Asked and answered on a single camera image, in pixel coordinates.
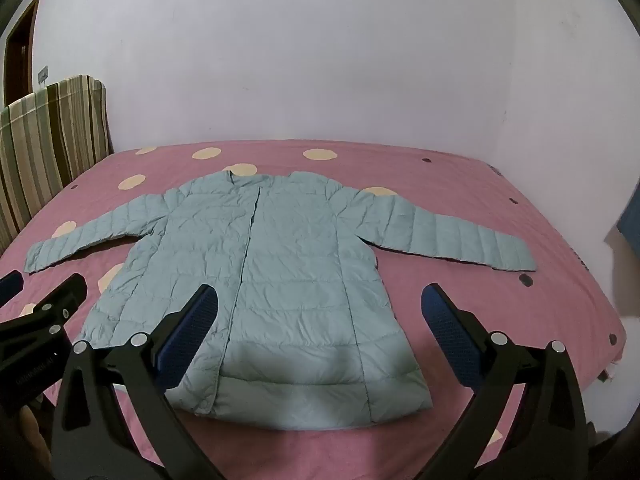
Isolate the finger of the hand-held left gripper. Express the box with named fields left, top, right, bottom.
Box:
left=0, top=270, right=24, bottom=311
left=0, top=274, right=89, bottom=342

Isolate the dark blue object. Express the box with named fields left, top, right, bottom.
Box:
left=617, top=200, right=640, bottom=256

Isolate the brown wooden door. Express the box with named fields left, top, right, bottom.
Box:
left=2, top=0, right=43, bottom=108

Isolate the pink polka dot bed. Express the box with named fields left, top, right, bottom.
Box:
left=0, top=140, right=628, bottom=480

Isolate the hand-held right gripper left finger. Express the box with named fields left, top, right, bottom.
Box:
left=50, top=284, right=226, bottom=480

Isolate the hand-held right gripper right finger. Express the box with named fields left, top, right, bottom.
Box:
left=421, top=282, right=593, bottom=480

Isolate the striped padded headboard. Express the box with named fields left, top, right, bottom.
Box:
left=0, top=75, right=115, bottom=256

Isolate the light blue puffer jacket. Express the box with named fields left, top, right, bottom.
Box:
left=24, top=170, right=538, bottom=433

